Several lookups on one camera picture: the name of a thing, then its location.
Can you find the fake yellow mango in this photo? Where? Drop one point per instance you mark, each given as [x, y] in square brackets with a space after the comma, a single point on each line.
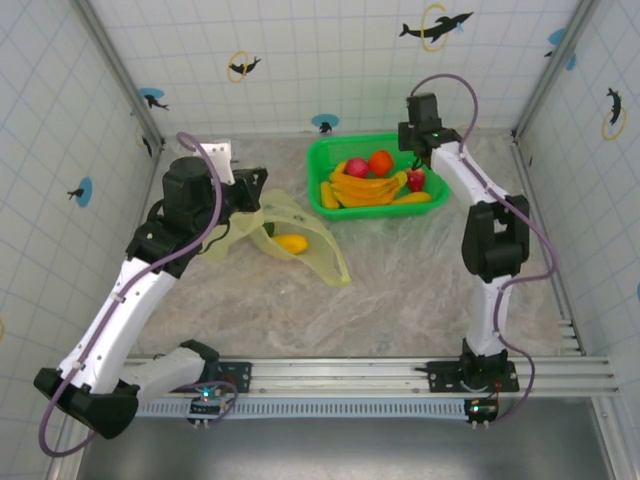
[290, 243]

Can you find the fake banana bunch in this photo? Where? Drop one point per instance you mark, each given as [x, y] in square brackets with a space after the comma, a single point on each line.
[365, 192]

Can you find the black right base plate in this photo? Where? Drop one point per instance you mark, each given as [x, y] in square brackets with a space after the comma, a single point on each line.
[442, 372]

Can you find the blue circle shark sticker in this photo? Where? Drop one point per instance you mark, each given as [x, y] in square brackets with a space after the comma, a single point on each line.
[150, 94]

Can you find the aluminium frame bar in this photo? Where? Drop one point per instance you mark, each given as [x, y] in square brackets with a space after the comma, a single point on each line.
[275, 134]

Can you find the right controller board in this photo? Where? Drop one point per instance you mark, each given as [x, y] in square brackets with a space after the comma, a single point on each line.
[480, 411]

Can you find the left controller board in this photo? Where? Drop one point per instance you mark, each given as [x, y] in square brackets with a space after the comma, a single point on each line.
[202, 409]

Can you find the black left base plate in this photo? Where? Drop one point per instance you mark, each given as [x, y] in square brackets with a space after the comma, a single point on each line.
[240, 372]

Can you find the green plastic basket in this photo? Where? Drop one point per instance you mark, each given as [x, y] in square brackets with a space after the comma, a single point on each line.
[370, 212]

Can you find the steel panel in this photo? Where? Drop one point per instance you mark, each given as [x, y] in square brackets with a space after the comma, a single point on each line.
[340, 450]

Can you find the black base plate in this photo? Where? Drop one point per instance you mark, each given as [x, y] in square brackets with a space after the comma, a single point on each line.
[240, 372]
[442, 372]

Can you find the aluminium side rail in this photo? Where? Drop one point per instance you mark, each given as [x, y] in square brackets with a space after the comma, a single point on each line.
[565, 310]

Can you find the fake orange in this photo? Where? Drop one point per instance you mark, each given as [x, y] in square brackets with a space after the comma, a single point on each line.
[381, 162]

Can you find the blue circle fish sticker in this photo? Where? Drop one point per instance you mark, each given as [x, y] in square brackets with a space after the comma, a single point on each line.
[557, 36]

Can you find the aluminium frame post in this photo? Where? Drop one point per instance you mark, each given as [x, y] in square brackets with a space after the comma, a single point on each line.
[121, 75]
[65, 465]
[550, 75]
[607, 440]

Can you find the blue circle penguin sticker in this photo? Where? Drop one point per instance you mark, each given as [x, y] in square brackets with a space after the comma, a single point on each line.
[325, 120]

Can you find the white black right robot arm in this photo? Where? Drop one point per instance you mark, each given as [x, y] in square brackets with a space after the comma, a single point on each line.
[479, 320]

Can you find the yellow translucent plastic bag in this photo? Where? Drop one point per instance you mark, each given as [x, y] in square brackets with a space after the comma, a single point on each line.
[320, 250]

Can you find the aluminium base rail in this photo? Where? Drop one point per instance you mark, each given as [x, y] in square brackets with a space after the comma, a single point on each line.
[340, 372]

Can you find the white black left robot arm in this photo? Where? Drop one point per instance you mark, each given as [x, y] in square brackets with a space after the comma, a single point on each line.
[112, 335]

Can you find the controller board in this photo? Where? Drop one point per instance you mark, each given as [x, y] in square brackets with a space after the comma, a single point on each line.
[480, 411]
[202, 409]

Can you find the fake red apple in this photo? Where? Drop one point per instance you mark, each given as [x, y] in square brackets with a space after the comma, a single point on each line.
[357, 167]

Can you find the single fake yellow banana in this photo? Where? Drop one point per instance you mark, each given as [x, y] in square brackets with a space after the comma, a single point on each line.
[412, 198]

